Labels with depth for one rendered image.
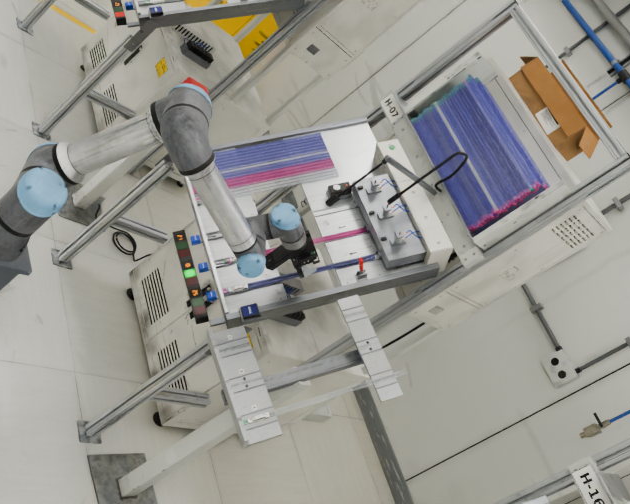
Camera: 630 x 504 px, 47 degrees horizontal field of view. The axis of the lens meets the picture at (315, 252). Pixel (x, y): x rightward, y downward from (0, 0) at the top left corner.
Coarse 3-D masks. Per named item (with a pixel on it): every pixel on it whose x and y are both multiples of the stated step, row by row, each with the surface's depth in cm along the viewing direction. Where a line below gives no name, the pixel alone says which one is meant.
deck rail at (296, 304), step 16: (400, 272) 231; (416, 272) 232; (432, 272) 235; (336, 288) 226; (352, 288) 226; (368, 288) 230; (384, 288) 233; (272, 304) 221; (288, 304) 222; (304, 304) 225; (320, 304) 228; (240, 320) 220
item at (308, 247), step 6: (306, 234) 213; (306, 240) 211; (312, 240) 211; (306, 246) 213; (312, 246) 214; (294, 252) 211; (300, 252) 215; (306, 252) 216; (312, 252) 217; (294, 258) 216; (300, 258) 215; (306, 258) 215; (312, 258) 219; (318, 258) 217; (294, 264) 216; (300, 264) 217
